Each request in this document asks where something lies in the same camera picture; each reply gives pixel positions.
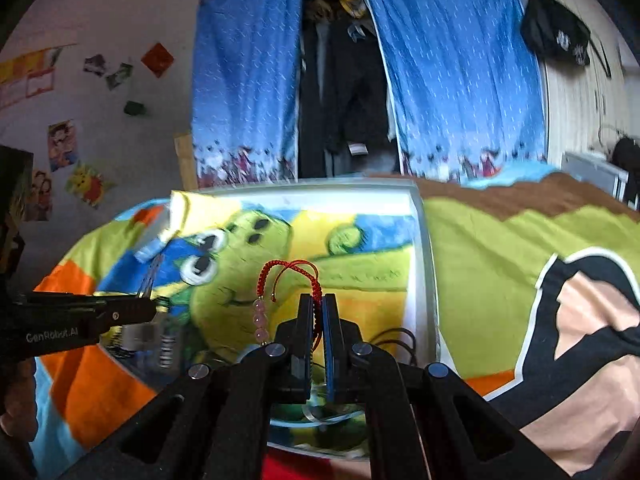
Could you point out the yellow cartoon wall poster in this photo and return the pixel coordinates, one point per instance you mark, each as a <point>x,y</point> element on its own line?
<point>90,182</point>

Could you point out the colourful cartoon printed blanket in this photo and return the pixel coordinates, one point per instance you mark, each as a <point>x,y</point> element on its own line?
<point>490,270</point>

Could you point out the red diamond wall paper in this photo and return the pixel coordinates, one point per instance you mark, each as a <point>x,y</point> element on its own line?
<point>157,59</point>

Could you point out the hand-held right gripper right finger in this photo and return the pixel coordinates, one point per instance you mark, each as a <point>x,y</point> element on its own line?
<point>327,340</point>

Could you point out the small wall photo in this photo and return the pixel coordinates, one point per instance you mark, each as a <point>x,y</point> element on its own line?
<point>95,65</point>
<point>120,75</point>

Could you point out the blue patterned curtain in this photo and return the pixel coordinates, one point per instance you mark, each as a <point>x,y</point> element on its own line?
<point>245,70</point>
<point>450,70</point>

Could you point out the yellow and pink wall banner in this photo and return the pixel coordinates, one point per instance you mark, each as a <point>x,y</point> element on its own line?
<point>30,77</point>

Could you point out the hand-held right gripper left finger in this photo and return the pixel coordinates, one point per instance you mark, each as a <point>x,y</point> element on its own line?
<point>310,340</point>

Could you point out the black hanging bag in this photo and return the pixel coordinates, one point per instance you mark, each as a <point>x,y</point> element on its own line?
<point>555,30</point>

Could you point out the white furniture piece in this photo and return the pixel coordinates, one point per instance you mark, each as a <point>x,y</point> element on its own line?
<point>590,175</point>

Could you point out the silver metal jewelry piece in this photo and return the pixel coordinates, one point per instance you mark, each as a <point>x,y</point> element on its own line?
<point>149,280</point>

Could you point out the small green wall sticker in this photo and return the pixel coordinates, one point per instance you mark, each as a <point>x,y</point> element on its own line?
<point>134,108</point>

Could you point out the black object beside furniture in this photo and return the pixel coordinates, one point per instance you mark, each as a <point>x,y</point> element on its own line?
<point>629,165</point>

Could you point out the dark hanging clothes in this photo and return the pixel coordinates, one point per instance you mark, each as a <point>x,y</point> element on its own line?
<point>350,100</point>

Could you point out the cartoon figure wall poster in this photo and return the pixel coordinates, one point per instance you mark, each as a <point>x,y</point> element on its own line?
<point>62,145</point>

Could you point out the clear plastic organizer box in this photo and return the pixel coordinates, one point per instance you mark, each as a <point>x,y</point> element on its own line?
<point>340,270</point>

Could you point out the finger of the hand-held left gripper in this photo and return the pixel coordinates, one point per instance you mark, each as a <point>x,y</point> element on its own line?
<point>132,312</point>

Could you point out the cartoon couple wall poster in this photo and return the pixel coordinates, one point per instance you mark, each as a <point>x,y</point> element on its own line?
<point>41,195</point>

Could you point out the yellow wooden board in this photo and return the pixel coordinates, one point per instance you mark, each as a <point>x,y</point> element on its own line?
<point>186,160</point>

